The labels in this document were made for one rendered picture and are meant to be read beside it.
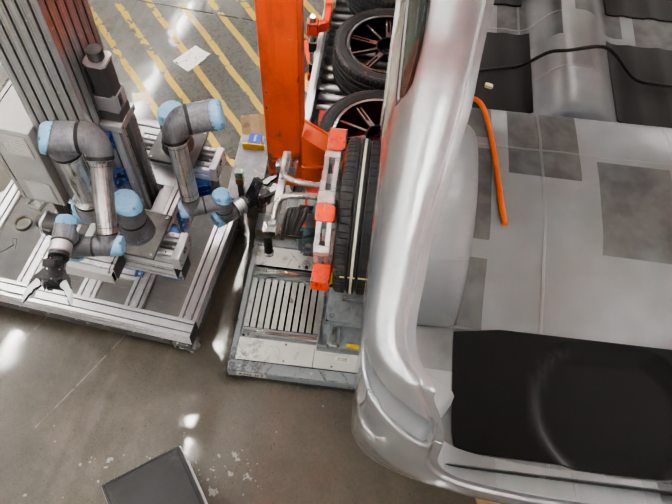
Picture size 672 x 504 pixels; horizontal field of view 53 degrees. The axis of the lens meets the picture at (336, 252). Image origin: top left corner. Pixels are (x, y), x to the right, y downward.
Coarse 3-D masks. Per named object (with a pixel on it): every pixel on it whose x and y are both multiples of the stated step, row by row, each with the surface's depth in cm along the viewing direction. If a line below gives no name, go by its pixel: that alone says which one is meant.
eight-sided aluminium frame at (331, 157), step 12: (324, 156) 270; (336, 156) 270; (324, 168) 266; (336, 168) 267; (324, 180) 263; (336, 180) 263; (324, 192) 260; (336, 192) 309; (336, 228) 312; (324, 240) 308; (324, 252) 264
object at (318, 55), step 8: (320, 32) 416; (320, 40) 413; (320, 48) 409; (320, 56) 405; (320, 64) 401; (312, 72) 398; (312, 80) 394; (312, 88) 391; (320, 88) 398; (312, 96) 387; (312, 104) 384; (312, 112) 393
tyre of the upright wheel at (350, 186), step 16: (352, 144) 270; (368, 144) 271; (352, 160) 261; (368, 160) 263; (352, 176) 257; (368, 176) 258; (352, 192) 255; (368, 192) 255; (352, 208) 255; (368, 208) 254; (352, 224) 256; (368, 224) 255; (336, 240) 258; (352, 240) 256; (368, 240) 256; (336, 256) 260; (368, 256) 259; (336, 272) 265; (336, 288) 276; (352, 288) 274
